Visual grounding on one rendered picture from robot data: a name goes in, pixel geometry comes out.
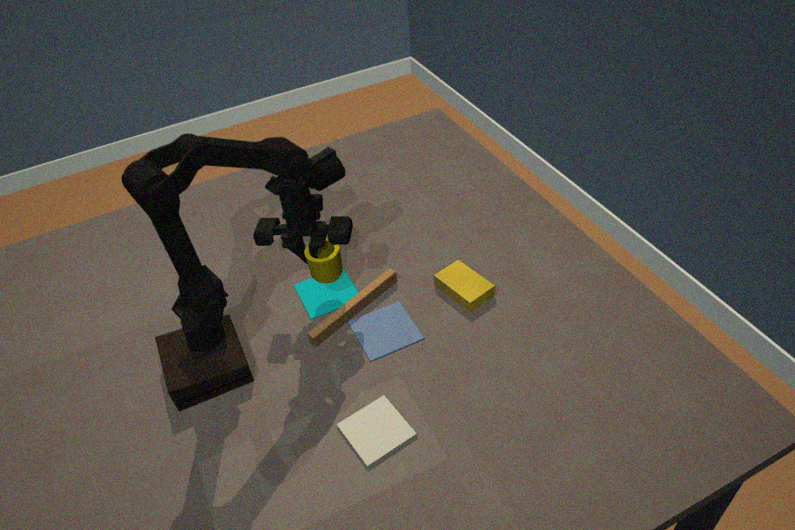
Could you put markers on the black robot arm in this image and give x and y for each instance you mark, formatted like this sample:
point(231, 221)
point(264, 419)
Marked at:
point(202, 299)

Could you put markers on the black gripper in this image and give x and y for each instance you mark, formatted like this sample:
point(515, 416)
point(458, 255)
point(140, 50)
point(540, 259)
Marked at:
point(302, 222)

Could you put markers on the beige flat square slab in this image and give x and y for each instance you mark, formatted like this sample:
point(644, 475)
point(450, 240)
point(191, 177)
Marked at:
point(375, 431)

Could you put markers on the yellow rectangular block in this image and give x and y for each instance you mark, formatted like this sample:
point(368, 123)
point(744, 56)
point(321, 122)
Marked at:
point(463, 285)

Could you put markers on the brown wooden bar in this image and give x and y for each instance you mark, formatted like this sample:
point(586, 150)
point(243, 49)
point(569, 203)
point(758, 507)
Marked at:
point(351, 308)

